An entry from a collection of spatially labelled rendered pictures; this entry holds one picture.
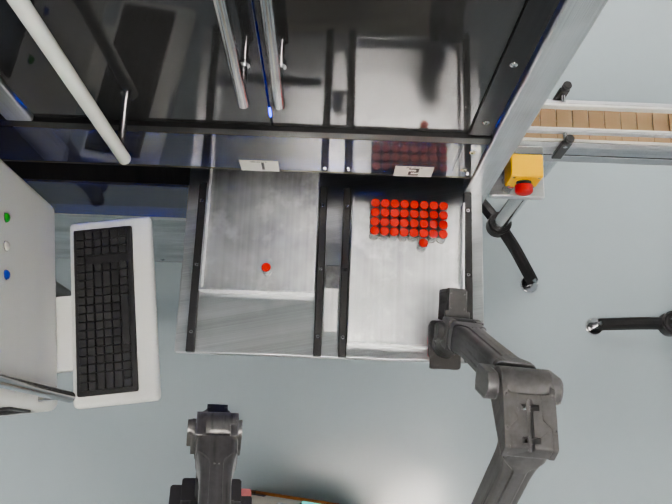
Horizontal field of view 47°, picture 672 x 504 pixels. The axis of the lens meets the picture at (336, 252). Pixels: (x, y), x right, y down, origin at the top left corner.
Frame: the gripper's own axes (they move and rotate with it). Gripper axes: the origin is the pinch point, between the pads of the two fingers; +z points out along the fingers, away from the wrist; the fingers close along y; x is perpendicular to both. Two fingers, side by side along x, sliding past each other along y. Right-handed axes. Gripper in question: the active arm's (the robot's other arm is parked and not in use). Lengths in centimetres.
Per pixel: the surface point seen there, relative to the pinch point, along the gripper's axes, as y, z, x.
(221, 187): 37, 2, 52
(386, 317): 7.4, 2.2, 11.8
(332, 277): 15.5, -0.7, 24.5
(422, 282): 15.9, 2.2, 3.7
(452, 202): 35.8, 2.3, -3.2
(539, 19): 38, -73, -4
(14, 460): -29, 90, 126
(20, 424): -17, 90, 125
